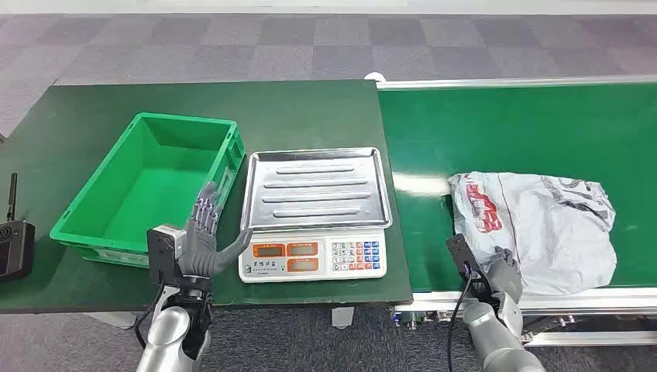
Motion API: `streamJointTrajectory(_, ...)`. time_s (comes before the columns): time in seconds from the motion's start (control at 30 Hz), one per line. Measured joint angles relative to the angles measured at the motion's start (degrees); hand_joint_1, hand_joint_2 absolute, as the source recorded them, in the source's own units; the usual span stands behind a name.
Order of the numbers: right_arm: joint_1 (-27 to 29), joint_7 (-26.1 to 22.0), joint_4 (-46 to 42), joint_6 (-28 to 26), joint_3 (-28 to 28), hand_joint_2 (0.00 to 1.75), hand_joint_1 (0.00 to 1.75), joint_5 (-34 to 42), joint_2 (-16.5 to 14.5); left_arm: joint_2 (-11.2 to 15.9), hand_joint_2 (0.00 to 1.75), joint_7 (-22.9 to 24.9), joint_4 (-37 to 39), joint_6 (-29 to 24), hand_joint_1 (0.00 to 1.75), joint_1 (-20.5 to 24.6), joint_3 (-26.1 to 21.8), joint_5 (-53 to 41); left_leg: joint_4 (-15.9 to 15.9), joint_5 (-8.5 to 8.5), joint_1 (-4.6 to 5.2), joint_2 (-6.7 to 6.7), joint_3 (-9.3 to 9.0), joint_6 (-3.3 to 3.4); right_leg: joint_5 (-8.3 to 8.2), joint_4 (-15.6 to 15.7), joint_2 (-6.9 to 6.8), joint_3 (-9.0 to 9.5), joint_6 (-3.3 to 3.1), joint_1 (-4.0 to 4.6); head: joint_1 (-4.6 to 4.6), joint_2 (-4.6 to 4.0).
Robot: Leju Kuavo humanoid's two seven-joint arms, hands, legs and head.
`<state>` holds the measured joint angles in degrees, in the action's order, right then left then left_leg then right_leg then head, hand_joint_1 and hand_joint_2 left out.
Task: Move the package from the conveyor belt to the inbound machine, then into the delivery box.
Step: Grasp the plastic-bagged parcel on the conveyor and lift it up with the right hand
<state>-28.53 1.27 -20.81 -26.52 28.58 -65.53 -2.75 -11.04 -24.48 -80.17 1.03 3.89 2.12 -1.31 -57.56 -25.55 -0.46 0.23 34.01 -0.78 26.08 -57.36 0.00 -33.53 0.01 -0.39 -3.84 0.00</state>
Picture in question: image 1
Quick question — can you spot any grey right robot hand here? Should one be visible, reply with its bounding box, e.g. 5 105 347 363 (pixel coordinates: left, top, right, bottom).
481 246 525 305

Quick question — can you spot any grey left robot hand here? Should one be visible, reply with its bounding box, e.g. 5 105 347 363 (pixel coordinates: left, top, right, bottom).
177 181 253 279

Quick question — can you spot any grey plastic mailer package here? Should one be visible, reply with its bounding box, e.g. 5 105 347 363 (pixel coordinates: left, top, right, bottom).
448 170 618 298

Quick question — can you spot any green conveyor belt machine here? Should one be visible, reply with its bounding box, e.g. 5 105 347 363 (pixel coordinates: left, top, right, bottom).
364 71 657 347

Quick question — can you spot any green plastic crate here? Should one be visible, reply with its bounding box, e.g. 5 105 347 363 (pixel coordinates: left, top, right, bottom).
50 112 247 269

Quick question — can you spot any white table foot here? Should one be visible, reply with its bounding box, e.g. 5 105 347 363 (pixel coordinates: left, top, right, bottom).
331 307 355 329
84 312 137 329

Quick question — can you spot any white electronic scale steel tray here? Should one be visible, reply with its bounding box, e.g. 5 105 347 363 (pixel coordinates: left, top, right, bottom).
238 147 394 284

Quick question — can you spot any black radio device with antenna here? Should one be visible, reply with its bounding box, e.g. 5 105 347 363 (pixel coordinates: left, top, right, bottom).
0 172 36 281

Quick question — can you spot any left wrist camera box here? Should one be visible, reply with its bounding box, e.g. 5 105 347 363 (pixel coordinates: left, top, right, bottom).
146 224 187 284

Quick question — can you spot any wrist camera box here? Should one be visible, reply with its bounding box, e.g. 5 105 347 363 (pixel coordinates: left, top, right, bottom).
445 233 490 295
146 224 187 284

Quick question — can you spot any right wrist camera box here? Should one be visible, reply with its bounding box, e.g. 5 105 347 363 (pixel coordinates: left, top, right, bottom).
445 233 490 295

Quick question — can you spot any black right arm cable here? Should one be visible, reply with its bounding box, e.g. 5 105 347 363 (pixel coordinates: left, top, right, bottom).
446 264 476 372

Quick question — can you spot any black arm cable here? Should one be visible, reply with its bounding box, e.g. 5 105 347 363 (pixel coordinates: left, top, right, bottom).
134 279 168 350
446 264 476 372

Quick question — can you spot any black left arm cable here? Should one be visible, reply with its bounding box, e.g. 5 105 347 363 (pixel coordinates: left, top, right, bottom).
134 279 168 350

